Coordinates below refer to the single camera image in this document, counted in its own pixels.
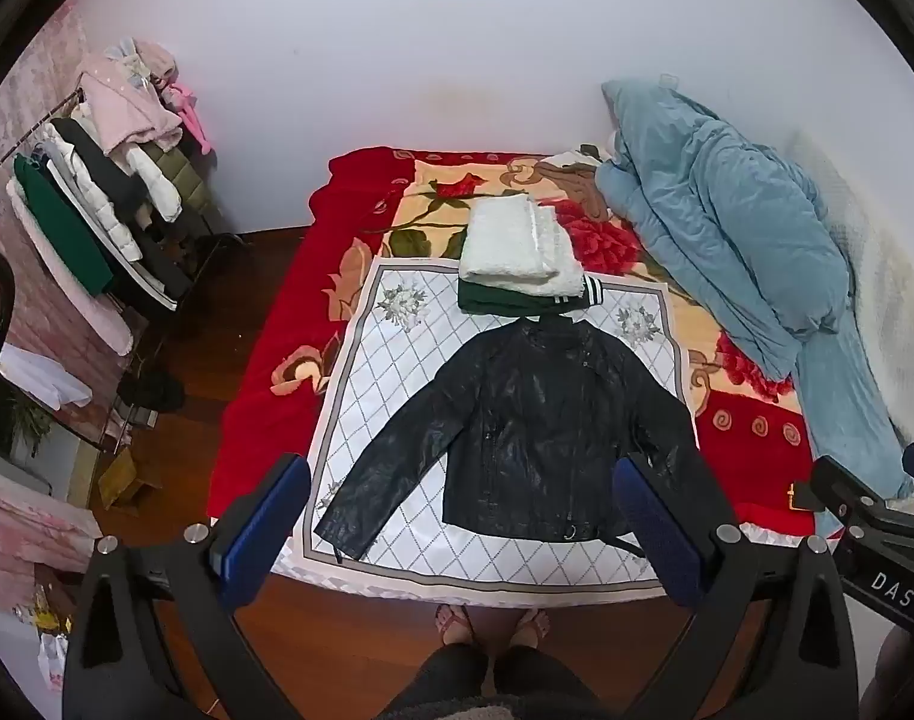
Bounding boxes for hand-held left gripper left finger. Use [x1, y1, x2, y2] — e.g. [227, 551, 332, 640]
[61, 454, 312, 720]

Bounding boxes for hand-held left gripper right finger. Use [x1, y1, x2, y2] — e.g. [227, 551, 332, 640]
[613, 450, 859, 720]

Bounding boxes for black leather jacket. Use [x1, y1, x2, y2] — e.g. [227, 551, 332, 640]
[313, 317, 702, 565]

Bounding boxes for clothes rack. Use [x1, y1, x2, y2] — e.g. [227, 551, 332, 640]
[0, 86, 248, 421]

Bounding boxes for cardboard box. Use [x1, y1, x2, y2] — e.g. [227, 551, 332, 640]
[97, 446, 166, 515]

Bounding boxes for person's right foot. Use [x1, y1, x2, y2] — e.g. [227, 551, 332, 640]
[508, 606, 554, 650]

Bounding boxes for person's foot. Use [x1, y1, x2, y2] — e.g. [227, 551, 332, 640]
[508, 606, 554, 650]
[434, 604, 479, 650]

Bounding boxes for red floral blanket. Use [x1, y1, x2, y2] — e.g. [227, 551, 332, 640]
[208, 146, 829, 537]

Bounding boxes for black shoes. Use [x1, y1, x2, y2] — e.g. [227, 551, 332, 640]
[116, 367, 187, 415]

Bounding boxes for person's right leg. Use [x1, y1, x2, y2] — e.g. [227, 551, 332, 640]
[493, 645, 604, 720]

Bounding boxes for person's leg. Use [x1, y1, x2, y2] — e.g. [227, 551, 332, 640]
[382, 643, 495, 720]
[493, 645, 604, 720]

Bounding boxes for white diamond pattern mat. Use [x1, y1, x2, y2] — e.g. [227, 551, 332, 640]
[273, 256, 702, 605]

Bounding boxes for person's left foot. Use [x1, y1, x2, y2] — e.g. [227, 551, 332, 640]
[434, 604, 479, 650]

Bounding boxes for white textured bedding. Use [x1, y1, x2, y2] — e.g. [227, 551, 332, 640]
[783, 127, 914, 451]

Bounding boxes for glass side table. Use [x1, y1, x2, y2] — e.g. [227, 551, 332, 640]
[0, 341, 154, 458]

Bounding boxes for person's left leg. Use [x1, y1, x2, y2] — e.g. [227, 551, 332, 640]
[382, 643, 495, 720]

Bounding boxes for white plastic bag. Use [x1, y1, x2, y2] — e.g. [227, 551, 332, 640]
[35, 630, 72, 691]

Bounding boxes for green jacket with striped trim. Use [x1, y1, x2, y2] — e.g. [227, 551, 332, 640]
[457, 276, 604, 317]

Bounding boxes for light blue quilt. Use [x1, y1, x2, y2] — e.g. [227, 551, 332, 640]
[593, 77, 914, 500]

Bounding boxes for pink patterned curtain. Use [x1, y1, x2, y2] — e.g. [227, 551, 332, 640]
[0, 0, 139, 608]

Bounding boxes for white fluffy folded garment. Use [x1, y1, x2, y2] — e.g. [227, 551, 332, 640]
[458, 193, 585, 299]

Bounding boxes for green hanging garment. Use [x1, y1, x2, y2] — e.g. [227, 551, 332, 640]
[13, 154, 117, 297]

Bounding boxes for olive padded vest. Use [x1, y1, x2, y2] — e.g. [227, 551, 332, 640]
[146, 142, 207, 203]

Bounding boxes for white puffer jacket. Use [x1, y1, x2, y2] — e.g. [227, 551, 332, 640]
[41, 116, 184, 263]

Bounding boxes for black hanging garment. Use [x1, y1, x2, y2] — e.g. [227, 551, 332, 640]
[50, 116, 192, 301]

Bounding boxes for pink hooded garment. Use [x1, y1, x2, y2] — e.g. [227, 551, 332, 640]
[78, 37, 211, 155]

